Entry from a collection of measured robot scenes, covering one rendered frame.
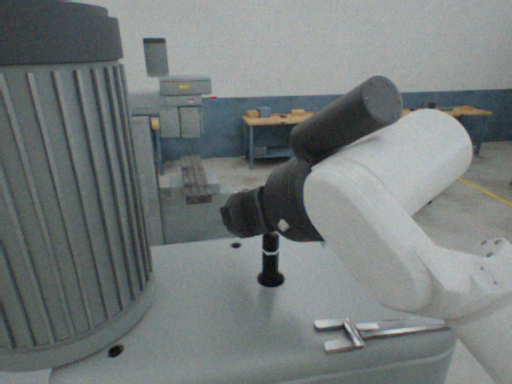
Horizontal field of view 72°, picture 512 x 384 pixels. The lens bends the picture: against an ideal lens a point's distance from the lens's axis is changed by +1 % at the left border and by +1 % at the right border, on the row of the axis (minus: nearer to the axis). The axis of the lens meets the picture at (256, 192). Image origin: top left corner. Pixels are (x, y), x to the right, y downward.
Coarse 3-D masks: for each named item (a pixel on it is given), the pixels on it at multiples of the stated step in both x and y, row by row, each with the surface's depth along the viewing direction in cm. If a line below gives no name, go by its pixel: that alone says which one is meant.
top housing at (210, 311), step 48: (240, 240) 56; (288, 240) 56; (192, 288) 45; (240, 288) 45; (288, 288) 45; (336, 288) 45; (144, 336) 38; (192, 336) 38; (240, 336) 38; (288, 336) 38; (336, 336) 38; (432, 336) 39
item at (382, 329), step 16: (320, 320) 39; (336, 320) 39; (384, 320) 39; (400, 320) 39; (416, 320) 39; (432, 320) 39; (352, 336) 37; (368, 336) 37; (384, 336) 37; (336, 352) 36
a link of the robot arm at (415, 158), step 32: (352, 96) 23; (384, 96) 23; (320, 128) 27; (352, 128) 24; (384, 128) 27; (416, 128) 25; (448, 128) 25; (320, 160) 30; (352, 160) 23; (384, 160) 23; (416, 160) 23; (448, 160) 25; (288, 192) 30; (416, 192) 23
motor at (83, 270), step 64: (0, 0) 23; (64, 0) 26; (0, 64) 24; (64, 64) 27; (0, 128) 25; (64, 128) 28; (128, 128) 34; (0, 192) 27; (64, 192) 29; (128, 192) 35; (0, 256) 28; (64, 256) 31; (128, 256) 36; (0, 320) 31; (64, 320) 33; (128, 320) 38
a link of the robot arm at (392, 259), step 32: (320, 192) 23; (352, 192) 21; (384, 192) 21; (320, 224) 25; (352, 224) 22; (384, 224) 21; (416, 224) 21; (352, 256) 24; (384, 256) 21; (416, 256) 20; (448, 256) 20; (480, 256) 21; (384, 288) 23; (416, 288) 20; (448, 288) 19; (480, 288) 20; (448, 320) 23
